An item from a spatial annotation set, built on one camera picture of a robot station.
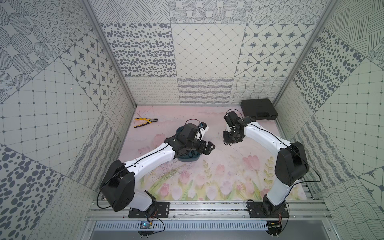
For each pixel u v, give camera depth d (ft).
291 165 1.52
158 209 2.40
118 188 1.36
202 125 2.39
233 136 2.46
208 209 2.50
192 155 3.05
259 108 3.78
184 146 1.98
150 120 3.62
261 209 2.40
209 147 2.35
